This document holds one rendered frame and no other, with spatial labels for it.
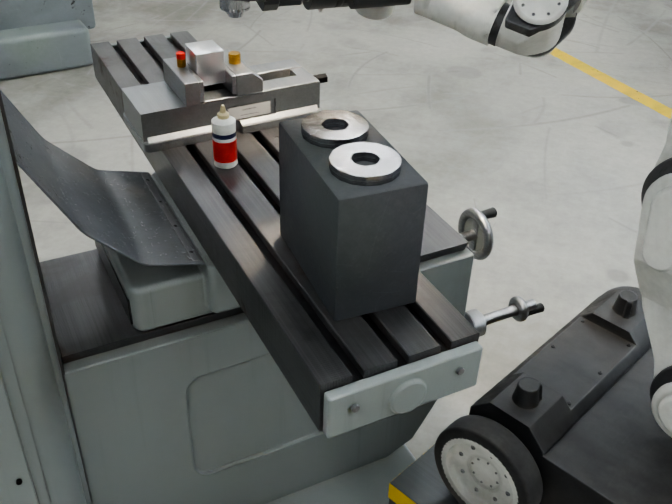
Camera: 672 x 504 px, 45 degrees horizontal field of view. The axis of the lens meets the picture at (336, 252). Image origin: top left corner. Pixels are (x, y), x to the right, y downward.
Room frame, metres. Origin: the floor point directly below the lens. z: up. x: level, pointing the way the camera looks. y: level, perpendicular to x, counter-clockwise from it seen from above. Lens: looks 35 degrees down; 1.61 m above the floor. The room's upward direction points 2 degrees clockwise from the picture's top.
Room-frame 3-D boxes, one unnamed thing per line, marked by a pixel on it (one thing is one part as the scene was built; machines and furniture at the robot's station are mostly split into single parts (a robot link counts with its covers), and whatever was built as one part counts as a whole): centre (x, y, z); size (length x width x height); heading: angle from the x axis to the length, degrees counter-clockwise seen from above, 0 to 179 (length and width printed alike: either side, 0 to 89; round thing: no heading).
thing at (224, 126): (1.21, 0.19, 0.99); 0.04 x 0.04 x 0.11
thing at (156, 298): (1.22, 0.17, 0.79); 0.50 x 0.35 x 0.12; 118
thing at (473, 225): (1.45, -0.27, 0.63); 0.16 x 0.12 x 0.12; 118
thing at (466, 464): (0.93, -0.28, 0.50); 0.20 x 0.05 x 0.20; 47
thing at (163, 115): (1.38, 0.22, 0.99); 0.35 x 0.15 x 0.11; 119
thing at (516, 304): (1.34, -0.37, 0.51); 0.22 x 0.06 x 0.06; 118
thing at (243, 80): (1.40, 0.20, 1.02); 0.12 x 0.06 x 0.04; 29
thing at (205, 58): (1.37, 0.25, 1.05); 0.06 x 0.05 x 0.06; 29
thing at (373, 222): (0.92, -0.01, 1.03); 0.22 x 0.12 x 0.20; 23
